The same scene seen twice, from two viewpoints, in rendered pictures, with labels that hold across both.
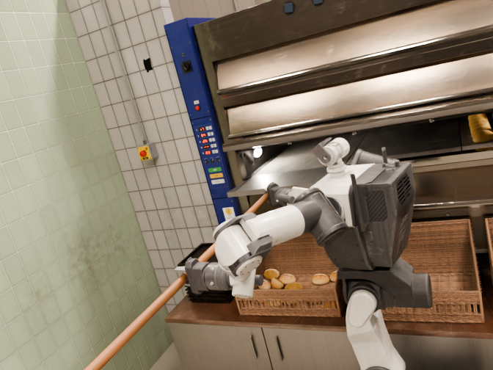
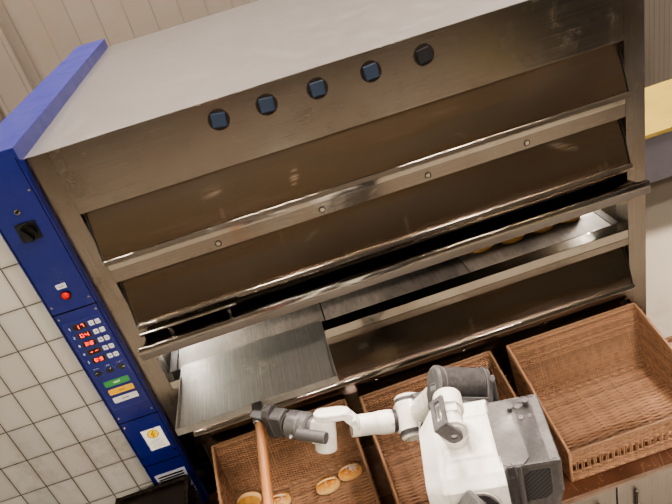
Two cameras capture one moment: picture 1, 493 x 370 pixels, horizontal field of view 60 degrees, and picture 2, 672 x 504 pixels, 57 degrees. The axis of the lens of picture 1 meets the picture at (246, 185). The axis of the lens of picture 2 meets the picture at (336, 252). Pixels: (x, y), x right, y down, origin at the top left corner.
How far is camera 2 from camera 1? 0.99 m
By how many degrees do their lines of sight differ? 32
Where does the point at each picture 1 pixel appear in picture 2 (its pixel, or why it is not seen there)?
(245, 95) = (156, 259)
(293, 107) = (243, 262)
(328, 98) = (296, 241)
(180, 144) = (33, 357)
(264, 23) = (176, 146)
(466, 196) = (484, 326)
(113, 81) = not seen: outside the picture
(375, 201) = (537, 480)
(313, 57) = (269, 189)
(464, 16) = (469, 120)
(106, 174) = not seen: outside the picture
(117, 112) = not seen: outside the picture
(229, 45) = (113, 184)
